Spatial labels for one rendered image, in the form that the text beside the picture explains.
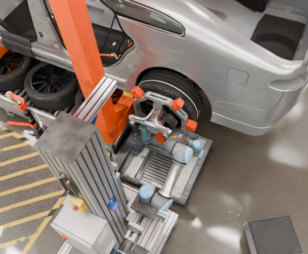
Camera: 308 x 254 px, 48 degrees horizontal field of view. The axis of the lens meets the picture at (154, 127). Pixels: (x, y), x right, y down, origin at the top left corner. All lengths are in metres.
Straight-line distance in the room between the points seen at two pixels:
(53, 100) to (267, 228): 2.63
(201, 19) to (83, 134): 1.35
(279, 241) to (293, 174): 0.95
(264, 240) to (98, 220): 1.59
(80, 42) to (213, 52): 0.99
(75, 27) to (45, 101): 1.89
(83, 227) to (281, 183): 2.32
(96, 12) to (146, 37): 1.54
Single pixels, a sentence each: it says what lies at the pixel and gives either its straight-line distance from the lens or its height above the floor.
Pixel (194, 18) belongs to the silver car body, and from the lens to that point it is 2.73.
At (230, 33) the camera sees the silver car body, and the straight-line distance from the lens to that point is 2.71.
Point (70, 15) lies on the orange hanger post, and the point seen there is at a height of 2.14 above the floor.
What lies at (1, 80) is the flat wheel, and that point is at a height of 0.49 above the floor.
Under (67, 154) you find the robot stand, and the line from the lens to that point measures 1.81.
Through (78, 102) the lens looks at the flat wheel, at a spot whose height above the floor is 0.50.
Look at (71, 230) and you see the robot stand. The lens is 2.51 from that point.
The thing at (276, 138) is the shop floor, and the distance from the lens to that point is 4.29.
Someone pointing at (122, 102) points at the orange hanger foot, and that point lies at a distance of 3.65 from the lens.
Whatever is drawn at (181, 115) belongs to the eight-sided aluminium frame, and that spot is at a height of 1.00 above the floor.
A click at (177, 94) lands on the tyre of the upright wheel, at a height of 1.14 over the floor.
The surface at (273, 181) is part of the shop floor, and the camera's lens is 4.02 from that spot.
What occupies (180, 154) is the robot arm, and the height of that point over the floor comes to 1.29.
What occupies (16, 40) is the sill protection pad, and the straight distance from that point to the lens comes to 4.24.
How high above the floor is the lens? 3.53
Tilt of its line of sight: 56 degrees down
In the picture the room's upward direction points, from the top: 6 degrees counter-clockwise
